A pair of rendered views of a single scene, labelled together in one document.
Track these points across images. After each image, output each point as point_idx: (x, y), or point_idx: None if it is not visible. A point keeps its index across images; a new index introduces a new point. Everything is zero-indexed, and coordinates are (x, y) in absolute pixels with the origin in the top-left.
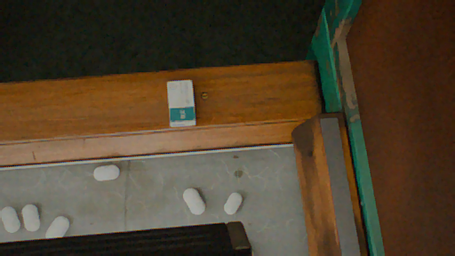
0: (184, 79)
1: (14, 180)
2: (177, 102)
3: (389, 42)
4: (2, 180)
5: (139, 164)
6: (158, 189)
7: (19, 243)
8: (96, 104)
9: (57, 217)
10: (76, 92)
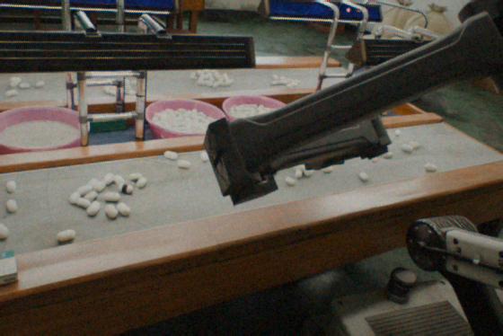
0: (1, 288)
1: (128, 228)
2: (7, 260)
3: None
4: (136, 226)
5: (42, 247)
6: (28, 237)
7: (69, 62)
8: (77, 260)
9: (96, 217)
10: (94, 265)
